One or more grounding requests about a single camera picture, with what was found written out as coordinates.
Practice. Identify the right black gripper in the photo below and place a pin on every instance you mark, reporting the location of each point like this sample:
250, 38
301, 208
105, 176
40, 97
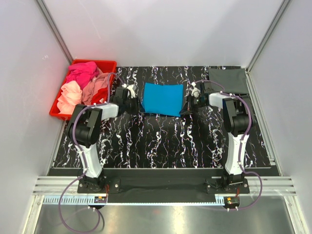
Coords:
188, 108

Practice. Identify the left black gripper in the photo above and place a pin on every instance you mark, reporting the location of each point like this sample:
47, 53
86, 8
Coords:
137, 108

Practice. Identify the blue t shirt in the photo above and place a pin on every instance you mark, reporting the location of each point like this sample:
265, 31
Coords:
163, 99

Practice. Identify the dark grey t shirt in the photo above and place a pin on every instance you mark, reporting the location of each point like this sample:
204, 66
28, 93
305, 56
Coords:
233, 80

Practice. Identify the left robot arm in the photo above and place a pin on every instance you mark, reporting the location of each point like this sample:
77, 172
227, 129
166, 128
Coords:
84, 129

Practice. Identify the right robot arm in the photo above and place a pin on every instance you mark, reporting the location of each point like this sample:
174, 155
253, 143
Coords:
237, 118

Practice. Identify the red t shirt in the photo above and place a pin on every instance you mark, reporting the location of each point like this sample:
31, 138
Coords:
100, 96

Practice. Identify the dusty pink t shirt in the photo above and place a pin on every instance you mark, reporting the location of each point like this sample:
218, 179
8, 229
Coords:
92, 88

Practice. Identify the red plastic bin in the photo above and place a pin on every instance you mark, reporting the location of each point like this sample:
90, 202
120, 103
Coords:
104, 66

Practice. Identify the hot pink t shirt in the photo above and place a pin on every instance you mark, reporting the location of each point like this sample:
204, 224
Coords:
82, 73

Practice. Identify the peach t shirt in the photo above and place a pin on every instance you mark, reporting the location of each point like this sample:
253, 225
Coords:
71, 95

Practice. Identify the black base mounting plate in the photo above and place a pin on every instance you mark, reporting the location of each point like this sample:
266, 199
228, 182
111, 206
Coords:
163, 185

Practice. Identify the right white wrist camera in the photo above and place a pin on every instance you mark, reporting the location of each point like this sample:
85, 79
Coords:
195, 92

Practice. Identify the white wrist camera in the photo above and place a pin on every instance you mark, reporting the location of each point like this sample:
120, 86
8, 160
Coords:
131, 90
195, 92

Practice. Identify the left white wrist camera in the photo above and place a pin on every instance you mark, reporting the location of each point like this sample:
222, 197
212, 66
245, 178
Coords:
131, 90

